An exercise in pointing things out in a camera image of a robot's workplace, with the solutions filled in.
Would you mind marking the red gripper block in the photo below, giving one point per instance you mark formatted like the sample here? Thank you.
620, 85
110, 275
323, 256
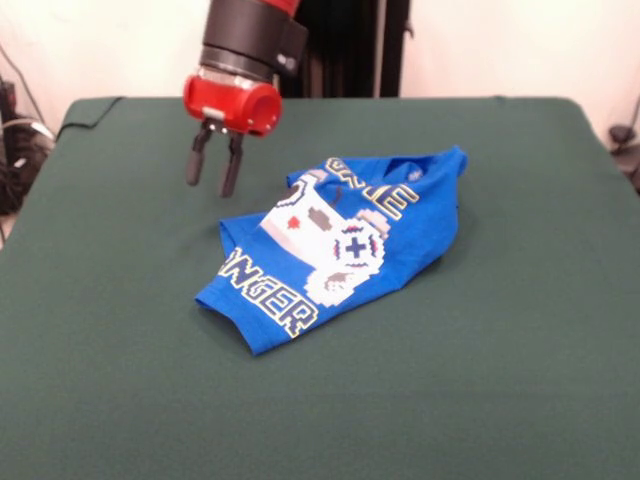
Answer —
230, 105

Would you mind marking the blue printed T-shirt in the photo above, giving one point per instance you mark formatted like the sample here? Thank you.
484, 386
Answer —
425, 240

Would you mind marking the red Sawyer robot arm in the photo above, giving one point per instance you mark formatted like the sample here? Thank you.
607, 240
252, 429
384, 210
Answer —
250, 40

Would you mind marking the dark green table cloth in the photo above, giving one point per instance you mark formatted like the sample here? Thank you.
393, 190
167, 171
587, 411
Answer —
150, 275

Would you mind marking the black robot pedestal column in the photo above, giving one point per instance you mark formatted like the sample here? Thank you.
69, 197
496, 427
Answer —
350, 50

